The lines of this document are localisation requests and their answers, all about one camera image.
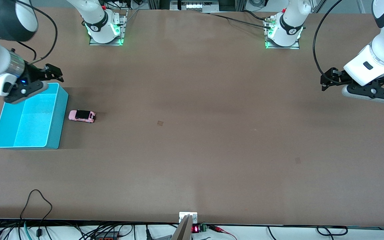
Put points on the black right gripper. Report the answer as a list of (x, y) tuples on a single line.
[(32, 75)]

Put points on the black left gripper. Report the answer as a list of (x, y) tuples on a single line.
[(338, 77)]

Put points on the pink jeep toy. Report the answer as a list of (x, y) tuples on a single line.
[(73, 115)]

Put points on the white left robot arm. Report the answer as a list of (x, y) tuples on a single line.
[(378, 60)]

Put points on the cyan plastic bin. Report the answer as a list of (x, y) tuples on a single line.
[(32, 123)]

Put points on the white lit control box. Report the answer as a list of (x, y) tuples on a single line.
[(193, 5)]

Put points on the orange black connector block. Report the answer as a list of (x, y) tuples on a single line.
[(105, 236)]

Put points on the red digit display module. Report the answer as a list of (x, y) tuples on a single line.
[(196, 229)]

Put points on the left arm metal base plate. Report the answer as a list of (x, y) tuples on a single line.
[(295, 46)]

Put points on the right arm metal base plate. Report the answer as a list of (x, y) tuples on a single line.
[(124, 26)]

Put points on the grey metal bracket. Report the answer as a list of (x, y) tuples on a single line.
[(186, 226)]

